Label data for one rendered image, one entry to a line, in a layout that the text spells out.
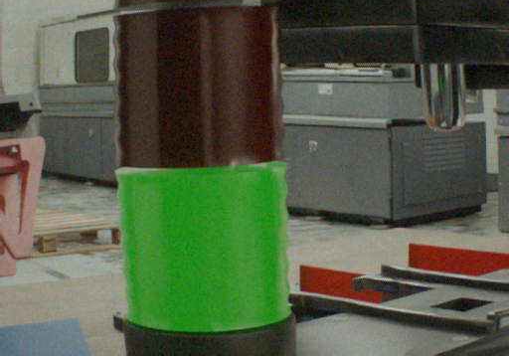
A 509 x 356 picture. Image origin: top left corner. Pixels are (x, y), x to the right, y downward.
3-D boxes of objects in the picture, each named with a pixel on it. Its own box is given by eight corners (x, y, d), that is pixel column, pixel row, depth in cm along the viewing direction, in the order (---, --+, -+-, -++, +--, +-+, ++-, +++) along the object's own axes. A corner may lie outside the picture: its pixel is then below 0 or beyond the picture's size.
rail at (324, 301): (311, 337, 60) (311, 291, 60) (494, 371, 49) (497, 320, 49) (302, 339, 60) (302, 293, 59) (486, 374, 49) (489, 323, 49)
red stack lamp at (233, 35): (218, 150, 29) (214, 14, 29) (322, 156, 26) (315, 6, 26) (84, 163, 27) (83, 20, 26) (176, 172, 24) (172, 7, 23)
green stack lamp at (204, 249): (225, 291, 29) (219, 156, 29) (325, 311, 26) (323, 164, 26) (96, 310, 27) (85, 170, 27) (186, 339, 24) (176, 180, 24)
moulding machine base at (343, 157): (38, 178, 1194) (35, 86, 1186) (119, 170, 1251) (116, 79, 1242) (388, 233, 739) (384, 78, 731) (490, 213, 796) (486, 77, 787)
